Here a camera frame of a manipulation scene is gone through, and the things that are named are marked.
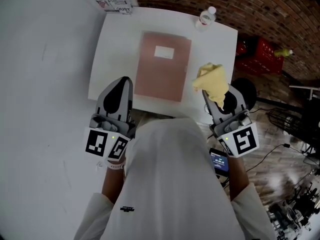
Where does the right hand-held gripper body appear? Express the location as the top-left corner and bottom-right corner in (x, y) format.
(209, 109), (260, 158)

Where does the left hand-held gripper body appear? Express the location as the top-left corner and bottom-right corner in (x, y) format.
(84, 113), (137, 164)

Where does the yellow cloth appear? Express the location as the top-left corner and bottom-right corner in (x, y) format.
(191, 62), (230, 111)

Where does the person's left forearm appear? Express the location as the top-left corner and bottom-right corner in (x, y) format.
(101, 158), (126, 205)

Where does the person's right forearm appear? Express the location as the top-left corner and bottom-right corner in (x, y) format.
(226, 155), (250, 202)

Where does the black round stool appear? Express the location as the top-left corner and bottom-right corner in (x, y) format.
(231, 77), (258, 110)

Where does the white wristwatch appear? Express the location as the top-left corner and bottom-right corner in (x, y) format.
(104, 158), (126, 170)

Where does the black phone with lit screen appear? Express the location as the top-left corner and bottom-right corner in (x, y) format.
(209, 147), (230, 178)

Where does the red plastic crate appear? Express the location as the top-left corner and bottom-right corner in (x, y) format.
(236, 36), (285, 75)

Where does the white table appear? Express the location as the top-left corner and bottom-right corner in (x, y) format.
(87, 6), (239, 125)

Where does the green drink bottle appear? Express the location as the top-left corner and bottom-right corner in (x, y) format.
(273, 48), (294, 58)

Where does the white metal rack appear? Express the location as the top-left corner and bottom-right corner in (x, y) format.
(289, 83), (320, 101)

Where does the person's white shirt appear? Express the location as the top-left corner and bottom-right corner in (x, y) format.
(73, 117), (277, 240)

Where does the black metal equipment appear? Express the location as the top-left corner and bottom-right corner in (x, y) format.
(268, 178), (317, 231)

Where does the clear plastic water bottle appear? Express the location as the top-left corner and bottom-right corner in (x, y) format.
(194, 5), (217, 33)

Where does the black floor cable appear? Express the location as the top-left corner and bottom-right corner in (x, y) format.
(244, 143), (292, 173)

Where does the black wire cage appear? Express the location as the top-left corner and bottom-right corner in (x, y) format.
(268, 108), (297, 133)

